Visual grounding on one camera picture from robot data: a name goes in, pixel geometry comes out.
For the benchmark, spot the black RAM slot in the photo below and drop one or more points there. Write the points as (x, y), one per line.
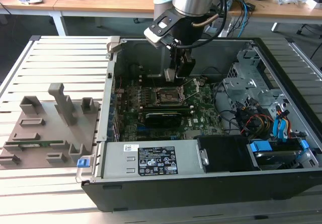
(166, 110)
(163, 106)
(154, 80)
(154, 76)

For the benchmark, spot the black PC case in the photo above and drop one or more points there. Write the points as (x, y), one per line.
(176, 193)

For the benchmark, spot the blue case latch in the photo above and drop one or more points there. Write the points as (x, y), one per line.
(82, 163)

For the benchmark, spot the wooden desk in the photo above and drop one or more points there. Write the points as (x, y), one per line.
(88, 2)

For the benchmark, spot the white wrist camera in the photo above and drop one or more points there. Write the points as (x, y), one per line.
(156, 39)

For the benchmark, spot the black plastic shroud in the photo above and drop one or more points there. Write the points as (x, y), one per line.
(226, 153)

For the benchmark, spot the black graphics card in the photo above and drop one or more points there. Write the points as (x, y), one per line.
(163, 119)

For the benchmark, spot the hard disk in blue carrier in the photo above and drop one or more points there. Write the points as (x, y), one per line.
(261, 146)

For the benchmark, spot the silver drive cage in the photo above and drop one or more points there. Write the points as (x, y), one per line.
(241, 85)

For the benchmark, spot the silver power supply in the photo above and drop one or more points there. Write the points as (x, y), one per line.
(120, 158)

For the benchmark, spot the green RAM stick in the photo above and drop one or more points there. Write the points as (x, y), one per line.
(32, 143)

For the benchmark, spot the CPU socket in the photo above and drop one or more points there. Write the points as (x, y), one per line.
(168, 96)

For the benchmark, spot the white power strip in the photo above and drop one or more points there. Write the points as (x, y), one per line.
(227, 31)

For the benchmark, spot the silver CPU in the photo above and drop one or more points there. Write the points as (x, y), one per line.
(169, 76)

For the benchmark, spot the black camera bracket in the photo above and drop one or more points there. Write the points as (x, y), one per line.
(173, 15)

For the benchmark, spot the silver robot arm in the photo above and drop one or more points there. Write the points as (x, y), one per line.
(193, 0)

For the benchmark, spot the green motherboard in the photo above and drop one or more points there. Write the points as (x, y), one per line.
(203, 123)

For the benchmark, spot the grey parts rack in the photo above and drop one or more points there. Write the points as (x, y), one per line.
(50, 133)

